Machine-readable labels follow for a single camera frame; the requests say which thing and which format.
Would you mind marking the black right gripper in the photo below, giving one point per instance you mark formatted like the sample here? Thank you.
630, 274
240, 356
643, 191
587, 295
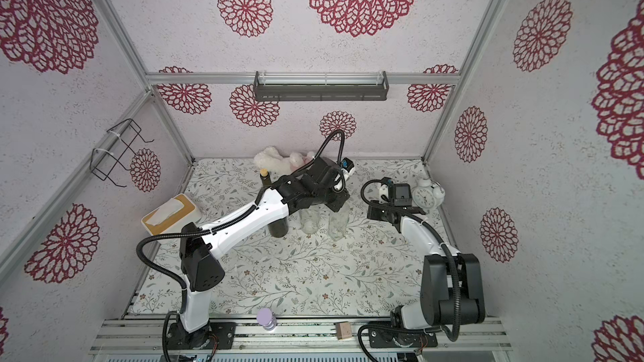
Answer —
379, 212

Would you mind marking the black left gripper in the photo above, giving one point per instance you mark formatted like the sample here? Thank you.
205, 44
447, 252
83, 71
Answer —
342, 196

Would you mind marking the clear plastic bottle blue label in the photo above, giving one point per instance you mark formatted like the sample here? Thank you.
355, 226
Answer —
338, 222

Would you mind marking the clear tall glass bottle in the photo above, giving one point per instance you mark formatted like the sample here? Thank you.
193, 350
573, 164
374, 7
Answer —
310, 220

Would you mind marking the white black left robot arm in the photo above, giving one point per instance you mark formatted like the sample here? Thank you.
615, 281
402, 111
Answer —
322, 182

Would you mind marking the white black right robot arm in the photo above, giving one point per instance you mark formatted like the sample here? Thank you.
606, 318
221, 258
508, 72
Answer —
451, 291

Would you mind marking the dark green wine bottle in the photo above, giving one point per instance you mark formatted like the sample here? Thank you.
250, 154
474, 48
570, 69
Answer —
277, 229

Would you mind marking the white alarm clock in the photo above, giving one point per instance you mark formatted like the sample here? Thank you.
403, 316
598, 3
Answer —
428, 194

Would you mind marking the white plush toy pink scarf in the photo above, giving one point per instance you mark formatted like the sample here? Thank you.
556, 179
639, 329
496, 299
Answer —
277, 165

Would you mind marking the small wooden block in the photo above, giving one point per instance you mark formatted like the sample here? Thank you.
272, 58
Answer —
343, 330

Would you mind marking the purple small cup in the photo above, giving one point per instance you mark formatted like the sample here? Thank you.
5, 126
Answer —
266, 319

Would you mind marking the white tissue sheet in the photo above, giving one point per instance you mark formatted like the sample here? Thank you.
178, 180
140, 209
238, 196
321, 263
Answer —
166, 210

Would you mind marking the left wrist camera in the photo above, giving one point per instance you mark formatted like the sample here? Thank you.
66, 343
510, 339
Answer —
347, 167

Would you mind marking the black wall shelf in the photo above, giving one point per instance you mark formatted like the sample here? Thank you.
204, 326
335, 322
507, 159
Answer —
321, 88

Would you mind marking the black wire wall rack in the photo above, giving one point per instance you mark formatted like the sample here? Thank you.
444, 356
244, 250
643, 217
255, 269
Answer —
107, 157

